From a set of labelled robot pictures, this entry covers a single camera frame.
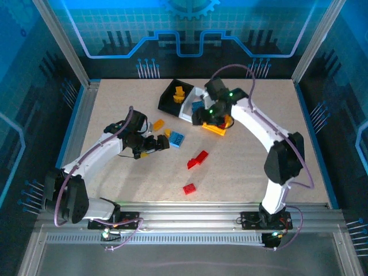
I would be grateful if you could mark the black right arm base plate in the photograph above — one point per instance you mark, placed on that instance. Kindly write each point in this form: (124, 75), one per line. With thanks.
(250, 220)

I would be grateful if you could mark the small lit controller board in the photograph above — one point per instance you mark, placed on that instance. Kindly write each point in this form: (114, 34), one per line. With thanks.
(105, 234)
(274, 237)

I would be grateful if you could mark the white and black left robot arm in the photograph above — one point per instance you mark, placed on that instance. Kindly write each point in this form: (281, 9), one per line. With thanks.
(95, 155)

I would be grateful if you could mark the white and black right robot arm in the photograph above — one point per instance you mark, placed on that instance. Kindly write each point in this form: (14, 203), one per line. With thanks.
(258, 126)

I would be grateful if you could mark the aluminium side rail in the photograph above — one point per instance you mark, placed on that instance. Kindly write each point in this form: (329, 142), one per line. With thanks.
(81, 115)

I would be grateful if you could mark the yellow plastic bin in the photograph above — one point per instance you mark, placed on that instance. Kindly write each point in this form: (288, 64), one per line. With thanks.
(214, 129)

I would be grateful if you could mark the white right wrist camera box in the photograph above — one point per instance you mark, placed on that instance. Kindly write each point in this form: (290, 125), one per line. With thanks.
(206, 97)

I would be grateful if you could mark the blue two-by-four lego brick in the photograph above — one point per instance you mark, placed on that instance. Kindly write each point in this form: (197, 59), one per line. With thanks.
(176, 139)
(197, 105)

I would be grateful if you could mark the small yellow lego brick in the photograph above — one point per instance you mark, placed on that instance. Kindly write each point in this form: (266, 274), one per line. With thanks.
(167, 132)

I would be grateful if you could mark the aluminium frame post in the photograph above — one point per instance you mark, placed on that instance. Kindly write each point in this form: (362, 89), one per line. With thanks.
(63, 43)
(316, 43)

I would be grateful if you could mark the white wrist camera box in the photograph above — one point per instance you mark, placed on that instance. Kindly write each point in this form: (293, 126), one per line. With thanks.
(148, 130)
(206, 97)

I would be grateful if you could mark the blue circuit print backdrop panel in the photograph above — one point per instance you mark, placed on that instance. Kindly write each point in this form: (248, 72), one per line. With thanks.
(184, 17)

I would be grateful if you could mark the blue circuit print side panel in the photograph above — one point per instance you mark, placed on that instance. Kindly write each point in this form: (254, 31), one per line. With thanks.
(345, 86)
(23, 86)

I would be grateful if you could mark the aluminium frame rail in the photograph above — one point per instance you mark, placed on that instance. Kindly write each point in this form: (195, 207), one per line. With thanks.
(187, 214)

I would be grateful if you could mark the yellow two-by-four lego brick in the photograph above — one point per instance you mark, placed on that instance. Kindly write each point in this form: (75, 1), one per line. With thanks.
(158, 125)

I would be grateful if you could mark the black plastic bin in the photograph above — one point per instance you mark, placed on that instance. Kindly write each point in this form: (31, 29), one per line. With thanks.
(168, 99)

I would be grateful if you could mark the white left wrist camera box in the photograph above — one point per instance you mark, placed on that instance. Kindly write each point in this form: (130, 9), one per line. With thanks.
(148, 130)

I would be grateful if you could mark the white plastic bin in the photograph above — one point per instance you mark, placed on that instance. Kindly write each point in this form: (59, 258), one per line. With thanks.
(187, 110)

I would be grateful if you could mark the red lego brick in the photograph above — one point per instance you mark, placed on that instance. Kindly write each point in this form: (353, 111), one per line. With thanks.
(222, 125)
(201, 157)
(189, 189)
(192, 164)

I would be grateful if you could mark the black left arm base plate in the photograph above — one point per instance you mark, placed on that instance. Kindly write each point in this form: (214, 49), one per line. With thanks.
(129, 215)

